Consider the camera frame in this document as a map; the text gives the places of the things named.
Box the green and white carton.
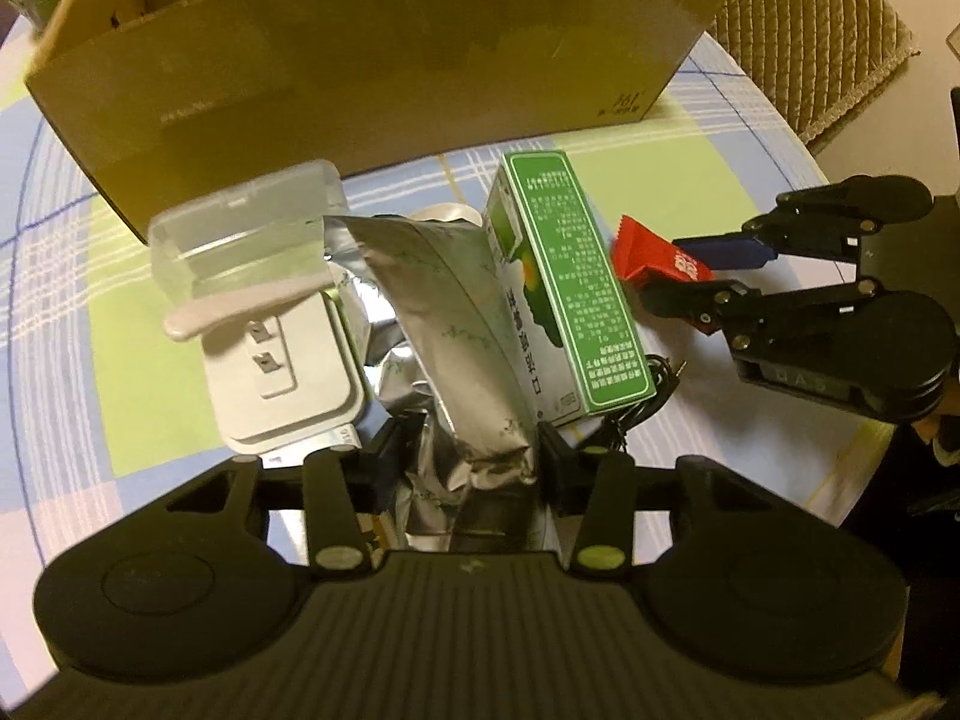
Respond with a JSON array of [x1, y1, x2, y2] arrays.
[[480, 151, 652, 421]]

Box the person's dark clothing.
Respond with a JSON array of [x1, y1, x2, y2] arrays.
[[810, 420, 960, 563]]

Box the red candy wrapper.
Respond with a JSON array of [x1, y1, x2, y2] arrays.
[[610, 214, 713, 286]]

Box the large brown cardboard box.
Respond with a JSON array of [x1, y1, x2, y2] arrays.
[[22, 0, 725, 245]]

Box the clear plastic container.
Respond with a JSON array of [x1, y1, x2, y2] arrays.
[[148, 160, 351, 308]]

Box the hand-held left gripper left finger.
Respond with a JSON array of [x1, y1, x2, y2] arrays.
[[169, 416, 421, 578]]

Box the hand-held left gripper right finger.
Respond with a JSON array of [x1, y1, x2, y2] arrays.
[[536, 424, 758, 582]]

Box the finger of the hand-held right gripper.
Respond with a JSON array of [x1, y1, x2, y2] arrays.
[[637, 277, 878, 350], [671, 180, 875, 269]]

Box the plaid tablecloth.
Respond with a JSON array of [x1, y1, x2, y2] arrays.
[[0, 15, 901, 616]]

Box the black cable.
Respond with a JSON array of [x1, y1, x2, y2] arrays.
[[577, 355, 687, 451]]

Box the quilted beige chair cushion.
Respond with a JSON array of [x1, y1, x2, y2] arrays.
[[709, 0, 920, 155]]

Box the silver foil pouch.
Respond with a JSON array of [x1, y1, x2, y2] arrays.
[[322, 214, 545, 541]]

